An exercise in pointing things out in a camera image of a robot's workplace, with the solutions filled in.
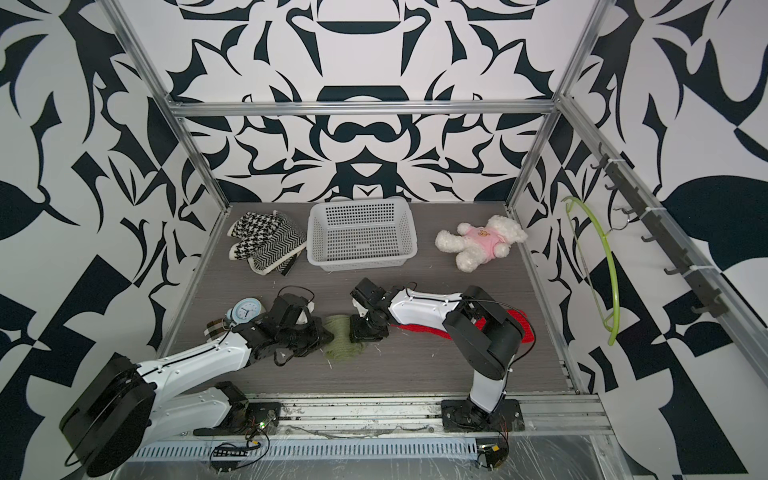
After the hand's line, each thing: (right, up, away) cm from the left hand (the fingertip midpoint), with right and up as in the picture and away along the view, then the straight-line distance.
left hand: (336, 331), depth 84 cm
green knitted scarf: (+2, -3, -4) cm, 5 cm away
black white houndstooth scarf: (-23, +25, +13) cm, 36 cm away
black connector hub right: (+39, -25, -12) cm, 48 cm away
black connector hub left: (-24, -25, -11) cm, 36 cm away
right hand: (+4, -2, +2) cm, 5 cm away
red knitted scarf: (+28, -1, +4) cm, 28 cm away
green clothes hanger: (+61, +8, -20) cm, 65 cm away
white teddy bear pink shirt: (+44, +23, +15) cm, 52 cm away
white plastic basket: (+5, +27, +19) cm, 33 cm away
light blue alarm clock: (-28, +5, +5) cm, 28 cm away
